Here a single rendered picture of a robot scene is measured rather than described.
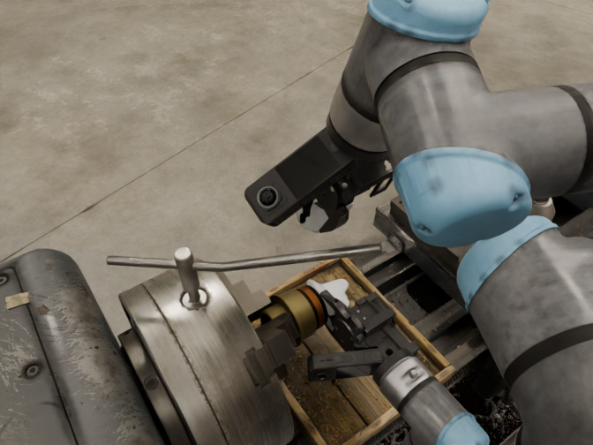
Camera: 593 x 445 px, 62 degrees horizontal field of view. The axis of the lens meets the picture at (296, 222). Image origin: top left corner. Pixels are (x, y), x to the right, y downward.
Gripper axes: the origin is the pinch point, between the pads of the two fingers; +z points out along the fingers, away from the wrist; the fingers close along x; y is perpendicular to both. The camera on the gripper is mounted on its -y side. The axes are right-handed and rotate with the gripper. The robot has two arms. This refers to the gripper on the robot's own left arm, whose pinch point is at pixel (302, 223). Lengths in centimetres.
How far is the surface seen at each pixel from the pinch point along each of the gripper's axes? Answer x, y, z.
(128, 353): -0.9, -25.0, 14.5
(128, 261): 7.0, -20.4, 4.7
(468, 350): -29, 34, 40
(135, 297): 5.0, -21.1, 12.6
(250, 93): 159, 112, 202
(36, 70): 263, 2, 241
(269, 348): -10.2, -9.3, 10.3
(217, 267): 0.4, -11.8, 1.7
